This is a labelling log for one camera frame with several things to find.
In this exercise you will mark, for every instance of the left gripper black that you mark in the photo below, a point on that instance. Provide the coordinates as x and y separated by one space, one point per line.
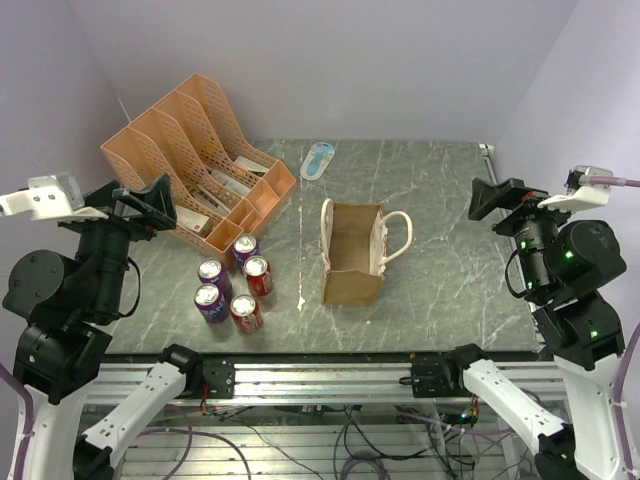
155 202

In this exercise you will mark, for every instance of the blue white blister pack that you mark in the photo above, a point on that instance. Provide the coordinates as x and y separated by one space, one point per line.
317 160

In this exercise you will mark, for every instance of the canvas bag brown printed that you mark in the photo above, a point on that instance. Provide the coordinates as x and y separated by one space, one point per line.
354 250

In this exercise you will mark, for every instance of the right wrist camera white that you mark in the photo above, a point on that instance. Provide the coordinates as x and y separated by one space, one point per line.
581 194

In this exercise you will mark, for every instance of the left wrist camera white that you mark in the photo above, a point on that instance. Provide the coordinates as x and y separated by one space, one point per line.
53 197

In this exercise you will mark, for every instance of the white red box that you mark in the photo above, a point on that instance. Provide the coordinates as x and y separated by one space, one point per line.
193 221

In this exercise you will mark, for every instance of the aluminium mounting rail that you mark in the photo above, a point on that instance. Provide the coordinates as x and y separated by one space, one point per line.
332 384

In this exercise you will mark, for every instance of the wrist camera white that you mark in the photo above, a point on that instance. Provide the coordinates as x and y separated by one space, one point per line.
53 197
581 194

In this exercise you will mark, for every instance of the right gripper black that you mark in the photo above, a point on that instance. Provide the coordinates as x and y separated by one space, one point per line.
485 197

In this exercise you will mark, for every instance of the orange plastic file organizer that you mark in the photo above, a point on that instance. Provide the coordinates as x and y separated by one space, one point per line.
192 135

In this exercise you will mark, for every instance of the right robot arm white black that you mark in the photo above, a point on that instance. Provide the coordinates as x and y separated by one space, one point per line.
565 261

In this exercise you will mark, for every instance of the white box in organizer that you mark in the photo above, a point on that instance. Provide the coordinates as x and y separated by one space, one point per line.
251 166

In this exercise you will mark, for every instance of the purple soda can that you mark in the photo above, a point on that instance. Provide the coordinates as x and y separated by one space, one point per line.
211 303
213 271
244 247

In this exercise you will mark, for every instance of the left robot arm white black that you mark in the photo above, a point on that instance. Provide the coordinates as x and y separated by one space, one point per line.
67 302

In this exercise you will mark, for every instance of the red soda can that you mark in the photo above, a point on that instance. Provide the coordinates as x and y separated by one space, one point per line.
246 313
257 272

